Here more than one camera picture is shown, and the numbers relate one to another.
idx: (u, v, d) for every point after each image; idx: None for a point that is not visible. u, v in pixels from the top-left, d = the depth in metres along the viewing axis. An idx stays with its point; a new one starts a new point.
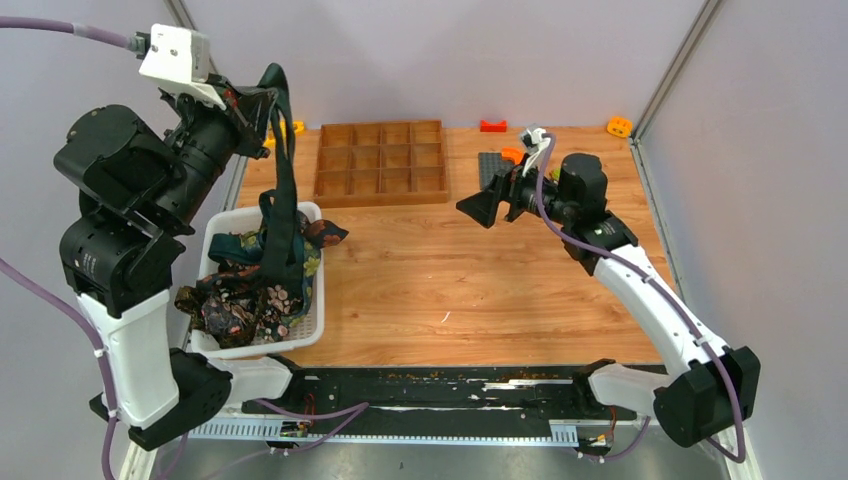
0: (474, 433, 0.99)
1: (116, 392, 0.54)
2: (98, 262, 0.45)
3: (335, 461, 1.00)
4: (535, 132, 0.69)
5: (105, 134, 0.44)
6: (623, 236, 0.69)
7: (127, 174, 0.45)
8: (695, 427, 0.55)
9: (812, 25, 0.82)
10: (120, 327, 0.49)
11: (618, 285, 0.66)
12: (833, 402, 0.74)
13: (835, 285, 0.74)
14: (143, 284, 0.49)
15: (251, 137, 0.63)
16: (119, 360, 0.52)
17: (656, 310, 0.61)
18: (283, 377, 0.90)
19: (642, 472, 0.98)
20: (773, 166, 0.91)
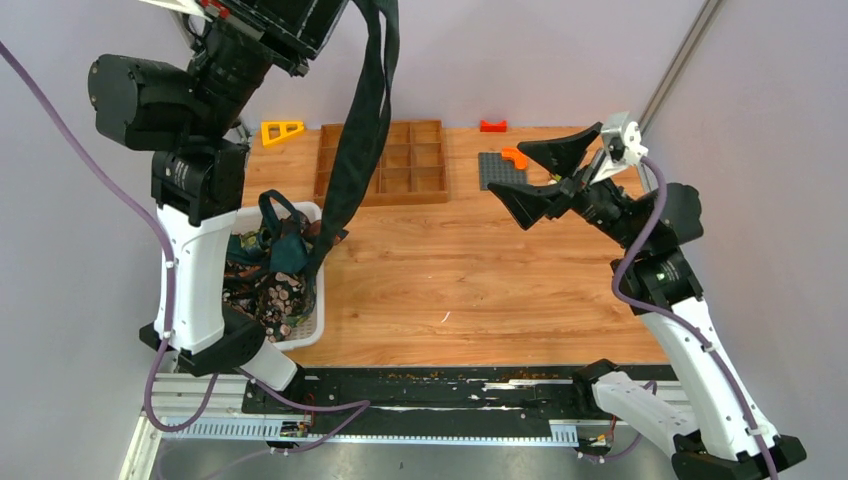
0: (474, 433, 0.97)
1: (175, 308, 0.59)
2: (186, 174, 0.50)
3: (335, 461, 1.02)
4: (634, 148, 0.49)
5: (116, 91, 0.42)
6: (688, 284, 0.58)
7: (157, 122, 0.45)
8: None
9: (815, 25, 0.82)
10: (195, 237, 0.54)
11: (670, 344, 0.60)
12: (834, 402, 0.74)
13: (836, 286, 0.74)
14: (225, 196, 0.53)
15: (276, 49, 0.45)
16: (187, 274, 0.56)
17: (714, 390, 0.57)
18: (286, 367, 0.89)
19: (642, 470, 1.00)
20: (775, 165, 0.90)
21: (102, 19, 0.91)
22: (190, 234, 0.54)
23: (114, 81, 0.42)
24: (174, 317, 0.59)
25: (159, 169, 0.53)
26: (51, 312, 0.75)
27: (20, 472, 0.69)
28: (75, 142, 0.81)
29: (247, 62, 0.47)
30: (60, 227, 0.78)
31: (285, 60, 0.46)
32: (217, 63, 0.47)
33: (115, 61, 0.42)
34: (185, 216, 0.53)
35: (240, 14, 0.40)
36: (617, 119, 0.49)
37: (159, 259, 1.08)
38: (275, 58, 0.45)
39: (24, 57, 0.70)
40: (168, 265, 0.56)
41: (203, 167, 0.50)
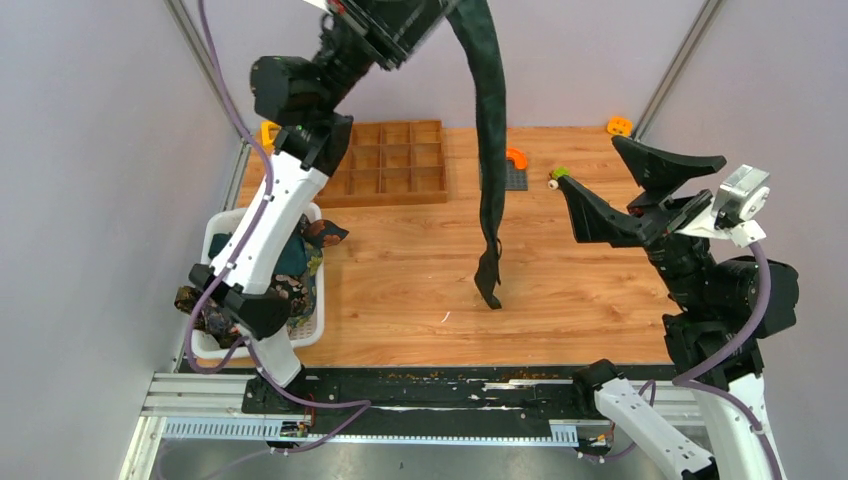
0: (475, 433, 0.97)
1: (248, 243, 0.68)
2: (311, 137, 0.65)
3: (336, 461, 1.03)
4: (748, 231, 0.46)
5: (271, 83, 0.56)
6: (749, 359, 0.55)
7: (296, 106, 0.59)
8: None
9: (816, 26, 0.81)
10: (299, 179, 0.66)
11: (716, 417, 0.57)
12: (836, 403, 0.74)
13: (836, 287, 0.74)
14: (334, 157, 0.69)
15: (376, 48, 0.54)
16: (276, 211, 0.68)
17: (752, 465, 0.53)
18: (292, 364, 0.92)
19: (641, 471, 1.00)
20: (775, 168, 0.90)
21: (102, 19, 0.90)
22: (295, 179, 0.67)
23: (268, 74, 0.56)
24: (242, 251, 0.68)
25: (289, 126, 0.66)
26: (52, 312, 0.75)
27: (18, 474, 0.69)
28: (73, 144, 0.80)
29: (355, 56, 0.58)
30: (60, 227, 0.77)
31: (381, 55, 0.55)
32: (337, 57, 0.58)
33: (269, 62, 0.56)
34: (298, 162, 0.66)
35: (353, 14, 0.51)
36: (750, 184, 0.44)
37: (159, 259, 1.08)
38: (377, 53, 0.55)
39: (18, 58, 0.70)
40: (266, 198, 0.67)
41: (325, 130, 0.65)
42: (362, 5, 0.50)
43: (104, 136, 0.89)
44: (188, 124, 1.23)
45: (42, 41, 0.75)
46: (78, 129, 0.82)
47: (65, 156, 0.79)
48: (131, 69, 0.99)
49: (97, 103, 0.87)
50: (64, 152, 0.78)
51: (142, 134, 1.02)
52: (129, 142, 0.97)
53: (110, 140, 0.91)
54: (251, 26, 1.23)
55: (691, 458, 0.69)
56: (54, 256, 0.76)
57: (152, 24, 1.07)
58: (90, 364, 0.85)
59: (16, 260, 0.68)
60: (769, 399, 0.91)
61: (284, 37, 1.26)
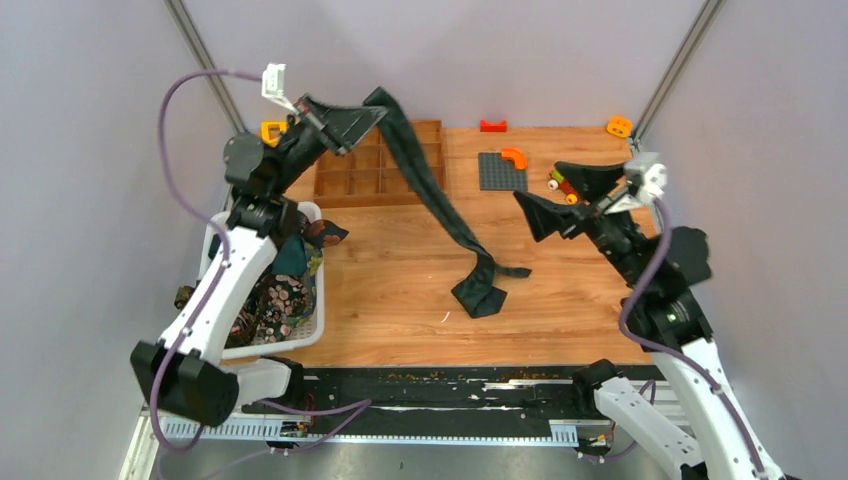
0: (474, 433, 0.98)
1: (204, 308, 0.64)
2: (264, 211, 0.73)
3: (335, 461, 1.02)
4: (649, 189, 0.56)
5: (247, 152, 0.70)
6: (697, 325, 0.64)
7: (261, 173, 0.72)
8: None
9: (815, 26, 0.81)
10: (258, 244, 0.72)
11: (682, 387, 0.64)
12: (834, 404, 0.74)
13: (835, 288, 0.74)
14: (285, 232, 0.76)
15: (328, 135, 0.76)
16: (234, 275, 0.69)
17: (721, 430, 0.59)
18: (281, 375, 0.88)
19: (642, 471, 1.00)
20: (775, 168, 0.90)
21: (102, 20, 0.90)
22: (253, 247, 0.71)
23: (243, 146, 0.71)
24: (199, 315, 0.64)
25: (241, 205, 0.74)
26: (52, 312, 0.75)
27: (18, 474, 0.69)
28: (72, 144, 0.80)
29: (310, 150, 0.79)
30: (59, 227, 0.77)
31: (334, 144, 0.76)
32: (293, 147, 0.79)
33: (247, 139, 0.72)
34: (253, 232, 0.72)
35: (315, 114, 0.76)
36: (646, 159, 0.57)
37: (159, 260, 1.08)
38: (328, 140, 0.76)
39: (17, 59, 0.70)
40: (224, 263, 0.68)
41: (277, 209, 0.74)
42: (322, 110, 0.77)
43: (104, 136, 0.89)
44: (188, 124, 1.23)
45: (41, 41, 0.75)
46: (78, 129, 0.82)
47: (65, 156, 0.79)
48: (131, 70, 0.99)
49: (97, 104, 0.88)
50: (63, 152, 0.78)
51: (141, 135, 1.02)
52: (129, 143, 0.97)
53: (110, 141, 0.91)
54: (251, 27, 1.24)
55: (690, 452, 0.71)
56: (53, 257, 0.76)
57: (152, 25, 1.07)
58: (90, 365, 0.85)
59: (15, 260, 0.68)
60: (769, 400, 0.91)
61: (284, 37, 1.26)
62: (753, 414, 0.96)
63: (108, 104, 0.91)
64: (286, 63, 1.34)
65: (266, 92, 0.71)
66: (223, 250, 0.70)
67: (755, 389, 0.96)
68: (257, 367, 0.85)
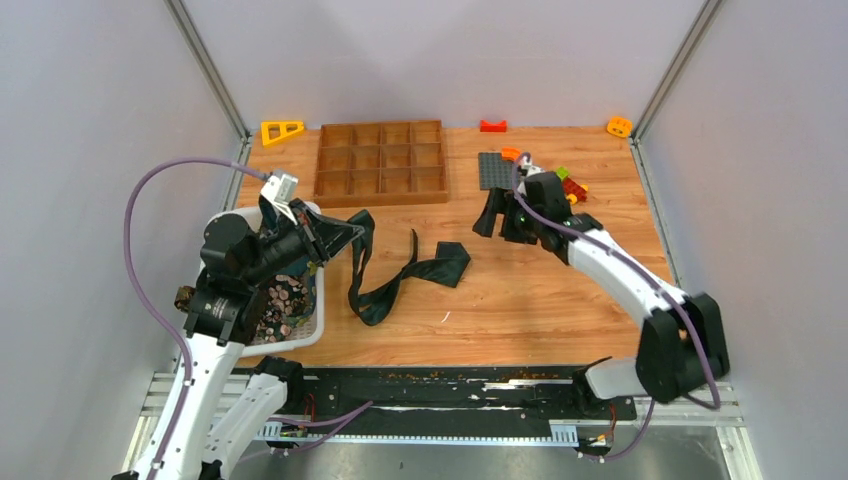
0: (474, 433, 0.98)
1: (171, 436, 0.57)
2: (225, 310, 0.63)
3: (335, 461, 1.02)
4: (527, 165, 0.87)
5: (229, 228, 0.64)
6: (590, 224, 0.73)
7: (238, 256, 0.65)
8: (670, 375, 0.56)
9: (816, 25, 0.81)
10: (220, 354, 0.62)
11: (587, 263, 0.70)
12: (836, 402, 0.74)
13: (836, 286, 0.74)
14: (247, 327, 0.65)
15: (314, 249, 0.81)
16: (198, 396, 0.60)
17: (621, 272, 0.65)
18: (276, 394, 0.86)
19: (641, 472, 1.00)
20: (774, 167, 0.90)
21: (102, 20, 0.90)
22: (214, 353, 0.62)
23: (230, 223, 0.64)
24: (167, 444, 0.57)
25: (201, 302, 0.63)
26: (50, 310, 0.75)
27: (18, 474, 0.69)
28: (72, 143, 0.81)
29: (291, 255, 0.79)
30: (59, 225, 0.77)
31: (316, 255, 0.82)
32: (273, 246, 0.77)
33: (234, 220, 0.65)
34: (213, 338, 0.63)
35: (311, 228, 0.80)
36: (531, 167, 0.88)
37: (159, 259, 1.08)
38: (314, 252, 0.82)
39: (18, 59, 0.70)
40: (186, 383, 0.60)
41: (241, 300, 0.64)
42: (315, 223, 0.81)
43: (103, 135, 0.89)
44: (188, 124, 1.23)
45: (41, 40, 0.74)
46: (78, 129, 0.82)
47: (65, 155, 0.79)
48: (131, 70, 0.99)
49: (97, 105, 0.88)
50: (62, 150, 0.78)
51: (141, 134, 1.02)
52: (129, 143, 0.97)
53: (110, 141, 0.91)
54: (251, 26, 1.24)
55: None
56: (52, 254, 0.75)
57: (152, 24, 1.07)
58: (88, 363, 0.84)
59: (14, 257, 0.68)
60: (770, 400, 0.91)
61: (285, 37, 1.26)
62: (754, 413, 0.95)
63: (107, 103, 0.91)
64: (286, 63, 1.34)
65: (273, 200, 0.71)
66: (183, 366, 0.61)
67: (756, 389, 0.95)
68: (250, 407, 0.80)
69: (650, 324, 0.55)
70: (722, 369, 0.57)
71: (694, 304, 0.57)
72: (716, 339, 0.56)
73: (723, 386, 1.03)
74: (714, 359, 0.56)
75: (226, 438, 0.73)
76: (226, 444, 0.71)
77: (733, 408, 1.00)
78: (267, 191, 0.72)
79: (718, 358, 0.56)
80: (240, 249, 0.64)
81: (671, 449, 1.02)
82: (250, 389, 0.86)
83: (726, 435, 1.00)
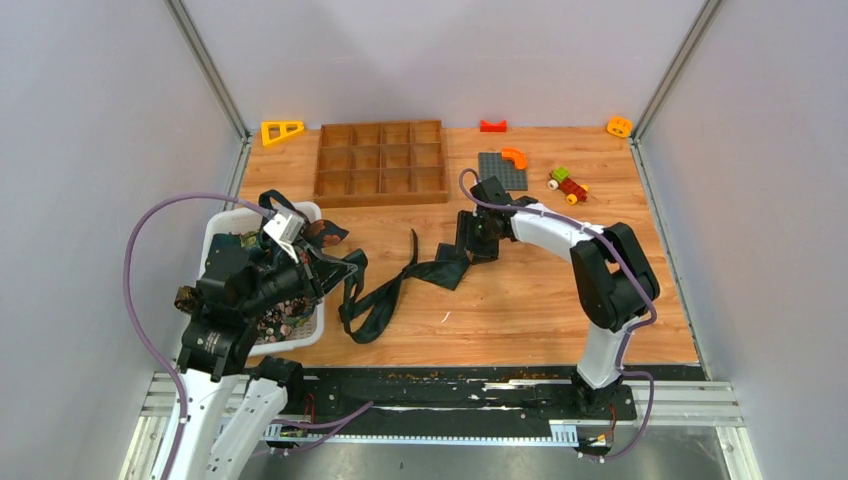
0: (474, 433, 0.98)
1: (171, 471, 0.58)
2: (220, 342, 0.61)
3: (335, 462, 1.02)
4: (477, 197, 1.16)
5: (229, 258, 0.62)
6: (526, 200, 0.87)
7: (237, 285, 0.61)
8: (605, 295, 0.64)
9: (816, 25, 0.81)
10: (215, 388, 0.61)
11: (530, 230, 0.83)
12: (837, 403, 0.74)
13: (837, 287, 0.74)
14: (241, 360, 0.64)
15: (311, 285, 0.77)
16: (194, 433, 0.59)
17: (550, 226, 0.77)
18: (275, 400, 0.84)
19: (641, 471, 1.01)
20: (774, 167, 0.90)
21: (102, 20, 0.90)
22: (209, 388, 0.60)
23: (229, 254, 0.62)
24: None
25: (194, 336, 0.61)
26: (49, 310, 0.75)
27: (18, 475, 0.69)
28: (71, 142, 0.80)
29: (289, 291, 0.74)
30: (58, 225, 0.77)
31: (312, 291, 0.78)
32: (272, 279, 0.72)
33: (235, 252, 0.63)
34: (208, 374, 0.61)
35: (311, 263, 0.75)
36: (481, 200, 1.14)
37: (159, 259, 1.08)
38: (311, 287, 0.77)
39: (17, 59, 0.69)
40: (181, 420, 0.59)
41: (235, 333, 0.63)
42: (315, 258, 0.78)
43: (102, 135, 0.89)
44: (187, 124, 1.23)
45: (40, 40, 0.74)
46: (78, 129, 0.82)
47: (64, 154, 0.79)
48: (130, 69, 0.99)
49: (97, 105, 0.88)
50: (62, 150, 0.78)
51: (141, 135, 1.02)
52: (128, 143, 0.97)
53: (109, 141, 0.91)
54: (251, 26, 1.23)
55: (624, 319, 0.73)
56: (50, 254, 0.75)
57: (151, 24, 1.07)
58: (88, 362, 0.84)
59: (13, 256, 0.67)
60: (771, 400, 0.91)
61: (285, 37, 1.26)
62: (754, 413, 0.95)
63: (107, 102, 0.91)
64: (286, 63, 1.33)
65: (278, 238, 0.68)
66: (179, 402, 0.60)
67: (756, 390, 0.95)
68: (248, 420, 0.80)
69: (574, 252, 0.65)
70: (651, 284, 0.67)
71: (611, 233, 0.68)
72: (637, 259, 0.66)
73: (723, 386, 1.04)
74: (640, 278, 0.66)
75: (226, 456, 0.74)
76: (226, 463, 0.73)
77: (733, 408, 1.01)
78: (272, 228, 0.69)
79: (644, 274, 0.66)
80: (239, 281, 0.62)
81: (670, 450, 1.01)
82: (248, 397, 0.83)
83: (725, 435, 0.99)
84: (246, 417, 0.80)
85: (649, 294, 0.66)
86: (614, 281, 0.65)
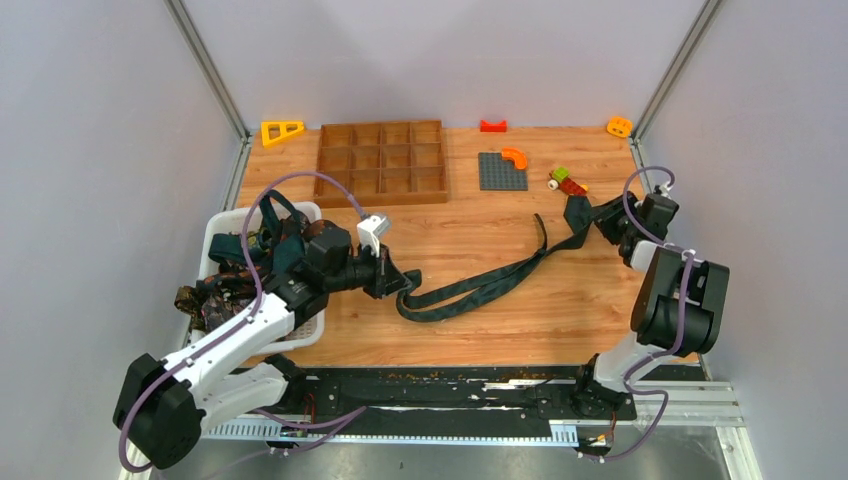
0: (474, 433, 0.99)
1: (210, 348, 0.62)
2: (302, 293, 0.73)
3: (335, 461, 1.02)
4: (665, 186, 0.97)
5: (336, 236, 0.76)
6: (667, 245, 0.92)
7: (333, 259, 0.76)
8: (656, 296, 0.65)
9: (814, 25, 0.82)
10: (279, 321, 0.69)
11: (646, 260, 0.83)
12: (837, 402, 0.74)
13: (836, 286, 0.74)
14: (306, 316, 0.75)
15: (378, 283, 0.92)
16: (248, 332, 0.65)
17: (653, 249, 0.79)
18: (275, 387, 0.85)
19: (641, 471, 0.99)
20: (775, 166, 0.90)
21: (101, 20, 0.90)
22: (279, 312, 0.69)
23: (335, 233, 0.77)
24: (204, 352, 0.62)
25: (286, 280, 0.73)
26: (48, 310, 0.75)
27: (18, 475, 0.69)
28: (71, 144, 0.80)
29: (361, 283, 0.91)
30: (56, 226, 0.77)
31: (377, 290, 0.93)
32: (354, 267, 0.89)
33: (338, 233, 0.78)
34: (283, 303, 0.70)
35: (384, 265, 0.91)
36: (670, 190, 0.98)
37: (160, 259, 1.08)
38: (376, 285, 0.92)
39: (18, 60, 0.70)
40: (246, 315, 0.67)
41: (314, 292, 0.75)
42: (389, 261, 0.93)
43: (102, 136, 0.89)
44: (187, 124, 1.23)
45: (36, 39, 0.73)
46: (77, 129, 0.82)
47: (63, 154, 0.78)
48: (129, 70, 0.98)
49: (97, 105, 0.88)
50: (62, 150, 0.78)
51: (141, 135, 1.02)
52: (128, 142, 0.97)
53: (109, 141, 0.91)
54: (252, 26, 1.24)
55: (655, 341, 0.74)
56: (52, 254, 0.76)
57: (151, 24, 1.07)
58: (88, 362, 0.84)
59: (12, 257, 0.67)
60: (771, 400, 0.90)
61: (285, 37, 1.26)
62: (754, 413, 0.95)
63: (106, 102, 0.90)
64: (286, 63, 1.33)
65: (368, 232, 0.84)
66: (252, 306, 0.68)
67: (756, 389, 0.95)
68: (248, 384, 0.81)
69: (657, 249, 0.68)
70: (709, 330, 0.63)
71: (707, 268, 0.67)
72: (712, 301, 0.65)
73: (723, 386, 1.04)
74: (702, 318, 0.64)
75: (218, 397, 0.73)
76: (215, 401, 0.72)
77: (733, 408, 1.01)
78: (367, 224, 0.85)
79: (709, 317, 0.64)
80: (336, 256, 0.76)
81: (671, 450, 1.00)
82: (256, 372, 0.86)
83: (725, 435, 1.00)
84: (249, 382, 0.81)
85: (697, 338, 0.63)
86: (671, 300, 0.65)
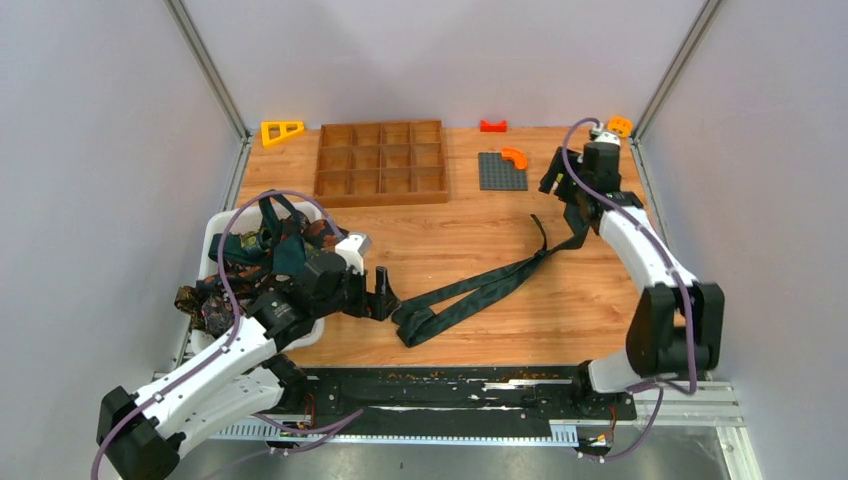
0: (473, 433, 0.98)
1: (183, 382, 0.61)
2: (285, 314, 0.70)
3: (336, 461, 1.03)
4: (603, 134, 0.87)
5: (331, 260, 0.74)
6: (631, 200, 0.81)
7: (326, 286, 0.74)
8: (656, 343, 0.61)
9: (815, 25, 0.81)
10: (260, 346, 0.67)
11: (618, 236, 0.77)
12: (838, 401, 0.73)
13: (837, 285, 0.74)
14: (288, 340, 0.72)
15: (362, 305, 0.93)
16: (223, 363, 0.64)
17: (637, 245, 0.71)
18: (269, 395, 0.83)
19: (641, 472, 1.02)
20: (775, 165, 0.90)
21: (101, 20, 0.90)
22: (257, 341, 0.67)
23: (331, 257, 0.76)
24: (176, 386, 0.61)
25: (271, 302, 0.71)
26: (48, 309, 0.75)
27: (17, 474, 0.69)
28: (70, 143, 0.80)
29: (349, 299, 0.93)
30: (56, 225, 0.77)
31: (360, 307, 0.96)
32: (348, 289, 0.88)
33: (333, 257, 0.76)
34: (260, 329, 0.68)
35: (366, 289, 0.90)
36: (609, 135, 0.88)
37: (159, 260, 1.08)
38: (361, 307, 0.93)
39: (17, 59, 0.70)
40: (221, 347, 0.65)
41: (299, 315, 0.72)
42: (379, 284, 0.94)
43: (101, 135, 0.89)
44: (187, 124, 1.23)
45: (34, 38, 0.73)
46: (77, 129, 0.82)
47: (62, 154, 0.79)
48: (129, 69, 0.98)
49: (96, 104, 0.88)
50: (61, 149, 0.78)
51: (140, 134, 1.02)
52: (127, 143, 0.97)
53: (108, 140, 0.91)
54: (251, 26, 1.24)
55: None
56: (52, 252, 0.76)
57: (151, 24, 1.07)
58: (87, 363, 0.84)
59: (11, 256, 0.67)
60: (772, 399, 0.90)
61: (284, 36, 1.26)
62: (755, 412, 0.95)
63: (105, 101, 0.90)
64: (285, 63, 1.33)
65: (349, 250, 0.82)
66: (229, 334, 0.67)
67: (757, 388, 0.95)
68: (238, 397, 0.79)
69: (647, 292, 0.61)
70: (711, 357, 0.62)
71: (697, 290, 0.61)
72: (710, 330, 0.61)
73: (723, 386, 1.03)
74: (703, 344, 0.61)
75: (204, 415, 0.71)
76: (200, 421, 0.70)
77: (734, 409, 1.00)
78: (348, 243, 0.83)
79: (708, 346, 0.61)
80: (328, 283, 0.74)
81: (671, 450, 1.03)
82: (249, 380, 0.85)
83: (726, 435, 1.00)
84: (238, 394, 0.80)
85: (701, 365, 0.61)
86: (672, 339, 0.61)
